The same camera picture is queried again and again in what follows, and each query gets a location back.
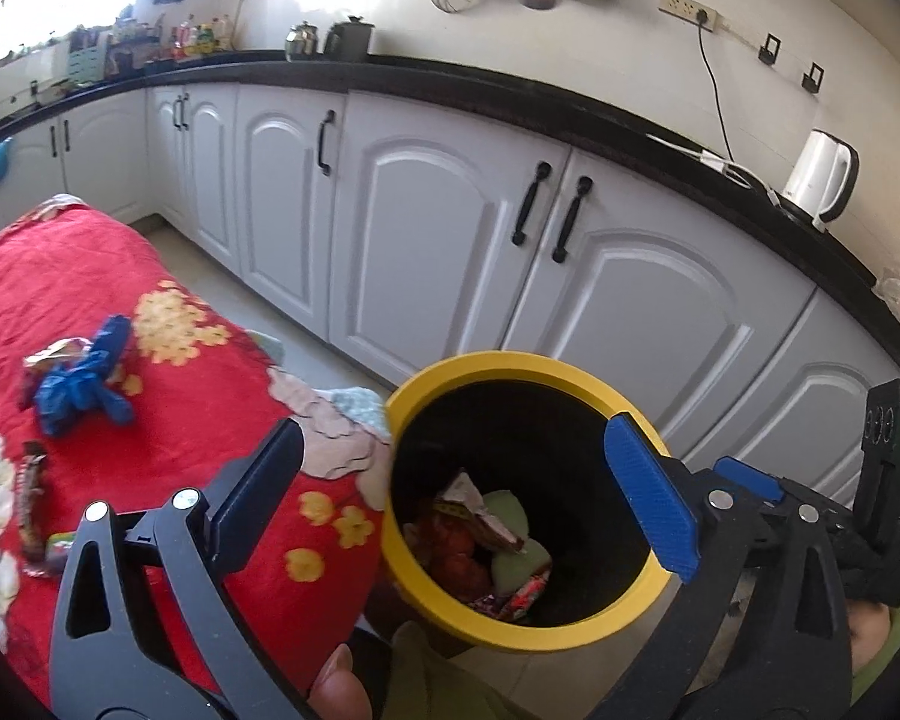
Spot brown candy bar wrapper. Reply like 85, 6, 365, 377
19, 441, 50, 563

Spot wall power outlet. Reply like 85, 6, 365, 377
658, 0, 723, 32

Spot green storage rack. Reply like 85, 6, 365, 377
67, 41, 113, 87

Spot person's left hand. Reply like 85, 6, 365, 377
307, 643, 372, 720

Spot black power cable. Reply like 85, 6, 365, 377
696, 15, 736, 166

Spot person's green clothing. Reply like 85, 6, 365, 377
379, 619, 593, 720

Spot row of condiment bottles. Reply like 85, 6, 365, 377
67, 11, 237, 65

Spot yellow rimmed black trash bin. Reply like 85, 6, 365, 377
379, 351, 680, 652

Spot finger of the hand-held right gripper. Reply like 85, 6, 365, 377
712, 456, 863, 541

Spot white electric kettle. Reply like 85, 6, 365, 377
782, 129, 860, 233

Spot red floral blanket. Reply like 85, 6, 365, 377
0, 195, 395, 710

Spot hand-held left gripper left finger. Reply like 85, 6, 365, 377
49, 418, 331, 720

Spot red candy wrapper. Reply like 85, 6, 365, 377
472, 570, 552, 620

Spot silver snack wrapper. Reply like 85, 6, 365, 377
435, 469, 522, 552

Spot steel kettle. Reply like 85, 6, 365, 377
285, 21, 320, 61

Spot white kitchen cabinets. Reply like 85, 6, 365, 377
0, 82, 900, 526

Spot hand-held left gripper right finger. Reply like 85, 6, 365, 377
585, 411, 852, 720

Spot black kettle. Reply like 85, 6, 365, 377
322, 15, 376, 62

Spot blue disposable glove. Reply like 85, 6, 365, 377
30, 313, 137, 437

